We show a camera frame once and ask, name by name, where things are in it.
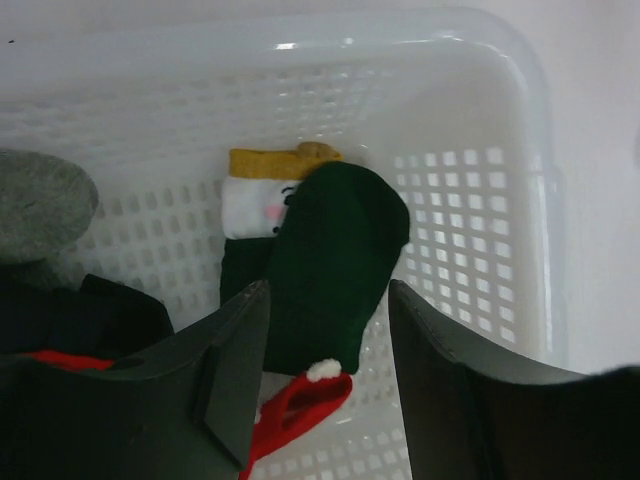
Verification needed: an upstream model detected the white plastic basket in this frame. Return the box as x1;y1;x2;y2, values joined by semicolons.
0;5;556;480

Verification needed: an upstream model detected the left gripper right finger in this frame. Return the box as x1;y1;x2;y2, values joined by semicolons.
388;280;639;479

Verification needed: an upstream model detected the black sock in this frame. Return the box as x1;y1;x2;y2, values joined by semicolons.
1;275;174;360

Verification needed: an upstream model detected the red santa sock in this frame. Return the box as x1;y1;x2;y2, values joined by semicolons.
1;346;352;479

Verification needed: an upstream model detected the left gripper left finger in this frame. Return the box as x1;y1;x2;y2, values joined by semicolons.
1;281;270;479

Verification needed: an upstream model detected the grey sock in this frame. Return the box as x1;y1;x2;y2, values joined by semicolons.
1;149;99;265

